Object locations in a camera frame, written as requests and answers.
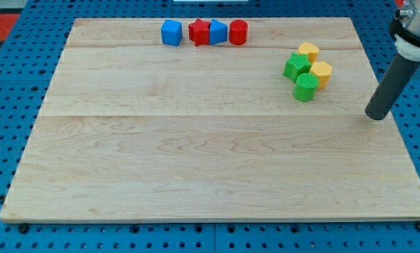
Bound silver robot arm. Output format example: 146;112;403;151
389;0;420;48

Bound yellow heart block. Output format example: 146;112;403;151
298;42;320;63

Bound wooden board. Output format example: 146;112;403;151
0;18;420;223

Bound red star block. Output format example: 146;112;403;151
188;18;211;46

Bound blue triangle block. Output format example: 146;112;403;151
209;19;228;45

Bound red cylinder block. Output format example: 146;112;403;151
229;20;249;46

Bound blue cube block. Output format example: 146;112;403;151
161;20;183;46

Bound green cylinder block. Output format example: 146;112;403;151
293;73;319;102

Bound green star block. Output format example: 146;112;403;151
282;53;312;82

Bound yellow hexagon block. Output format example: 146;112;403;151
310;61;333;89

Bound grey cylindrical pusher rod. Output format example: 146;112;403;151
365;34;420;120

